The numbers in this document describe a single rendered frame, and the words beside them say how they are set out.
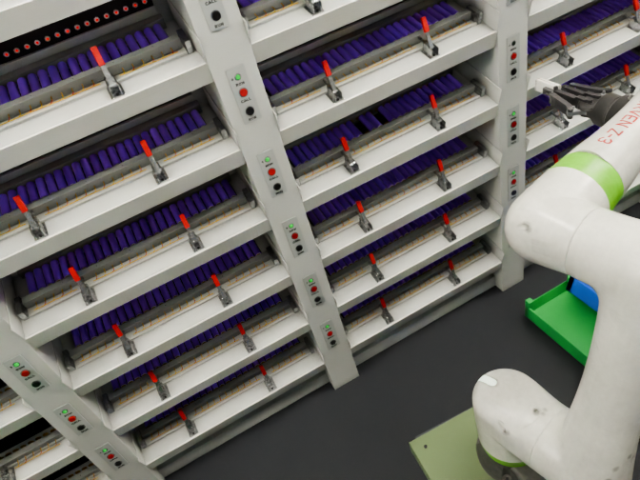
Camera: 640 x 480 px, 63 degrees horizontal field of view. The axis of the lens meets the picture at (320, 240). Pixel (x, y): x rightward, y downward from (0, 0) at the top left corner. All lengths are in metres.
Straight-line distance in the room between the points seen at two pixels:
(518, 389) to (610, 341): 0.28
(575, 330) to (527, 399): 0.86
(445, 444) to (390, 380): 0.53
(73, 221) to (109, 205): 0.08
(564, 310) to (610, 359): 1.10
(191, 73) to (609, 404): 0.92
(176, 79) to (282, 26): 0.24
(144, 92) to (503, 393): 0.89
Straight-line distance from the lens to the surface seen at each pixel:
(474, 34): 1.44
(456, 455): 1.31
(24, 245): 1.22
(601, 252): 0.81
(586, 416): 0.97
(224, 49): 1.11
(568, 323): 1.94
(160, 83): 1.10
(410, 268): 1.64
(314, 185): 1.34
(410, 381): 1.80
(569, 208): 0.85
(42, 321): 1.35
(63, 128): 1.11
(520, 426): 1.07
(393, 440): 1.71
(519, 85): 1.57
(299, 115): 1.23
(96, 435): 1.61
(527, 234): 0.85
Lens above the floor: 1.50
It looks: 40 degrees down
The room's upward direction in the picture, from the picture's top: 18 degrees counter-clockwise
